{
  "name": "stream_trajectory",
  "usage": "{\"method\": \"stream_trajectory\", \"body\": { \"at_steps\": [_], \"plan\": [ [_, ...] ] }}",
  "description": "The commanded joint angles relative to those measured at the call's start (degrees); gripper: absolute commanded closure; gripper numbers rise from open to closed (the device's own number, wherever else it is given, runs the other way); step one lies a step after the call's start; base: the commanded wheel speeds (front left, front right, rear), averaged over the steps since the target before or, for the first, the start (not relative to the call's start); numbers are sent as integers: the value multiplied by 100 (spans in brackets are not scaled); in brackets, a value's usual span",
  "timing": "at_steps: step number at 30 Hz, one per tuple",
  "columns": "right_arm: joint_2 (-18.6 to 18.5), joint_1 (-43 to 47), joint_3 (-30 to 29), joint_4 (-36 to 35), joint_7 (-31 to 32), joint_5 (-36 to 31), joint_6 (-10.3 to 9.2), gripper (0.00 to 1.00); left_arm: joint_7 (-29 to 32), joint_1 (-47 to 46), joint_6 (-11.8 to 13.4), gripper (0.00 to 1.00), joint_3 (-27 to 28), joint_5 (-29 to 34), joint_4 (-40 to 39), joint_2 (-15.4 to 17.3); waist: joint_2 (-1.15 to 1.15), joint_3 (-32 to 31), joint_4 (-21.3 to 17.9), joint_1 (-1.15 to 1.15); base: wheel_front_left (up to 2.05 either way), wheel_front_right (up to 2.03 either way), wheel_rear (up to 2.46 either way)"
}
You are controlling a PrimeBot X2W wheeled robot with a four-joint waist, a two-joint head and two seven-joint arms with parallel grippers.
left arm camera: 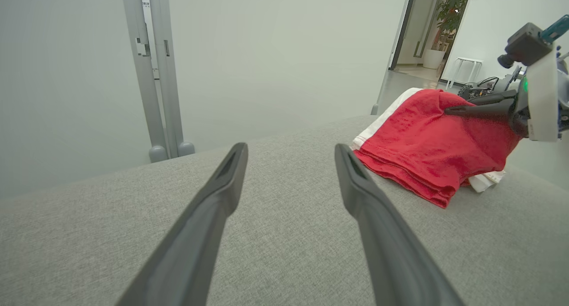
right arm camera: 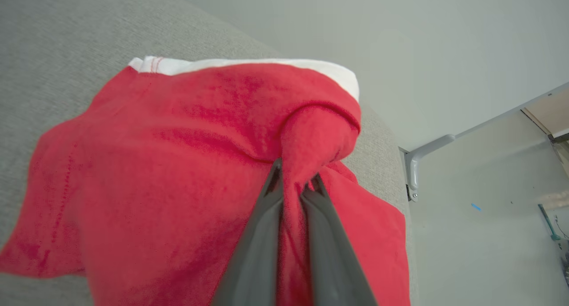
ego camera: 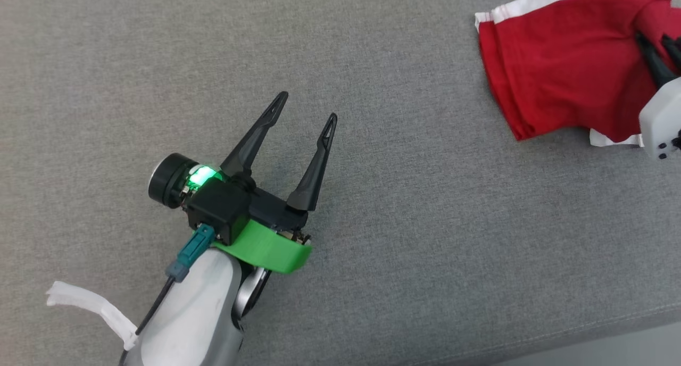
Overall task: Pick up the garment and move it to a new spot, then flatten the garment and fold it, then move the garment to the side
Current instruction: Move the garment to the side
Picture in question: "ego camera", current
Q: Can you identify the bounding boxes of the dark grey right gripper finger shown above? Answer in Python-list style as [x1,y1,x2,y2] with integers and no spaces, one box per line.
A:
[636,32,678,88]
[661,34,681,71]

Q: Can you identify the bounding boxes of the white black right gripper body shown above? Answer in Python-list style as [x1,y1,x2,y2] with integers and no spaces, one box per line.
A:
[638,78,681,161]

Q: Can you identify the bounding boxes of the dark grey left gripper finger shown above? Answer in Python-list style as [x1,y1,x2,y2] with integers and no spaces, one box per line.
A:
[220,91,289,178]
[286,113,338,212]

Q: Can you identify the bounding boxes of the translucent white strap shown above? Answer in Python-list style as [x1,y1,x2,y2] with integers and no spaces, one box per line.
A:
[45,281,140,352]

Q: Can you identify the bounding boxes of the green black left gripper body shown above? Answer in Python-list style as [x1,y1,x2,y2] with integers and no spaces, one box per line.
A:
[148,153,313,275]

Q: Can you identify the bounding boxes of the black cable with teal connector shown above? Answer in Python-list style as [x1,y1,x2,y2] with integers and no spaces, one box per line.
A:
[118,223,216,366]

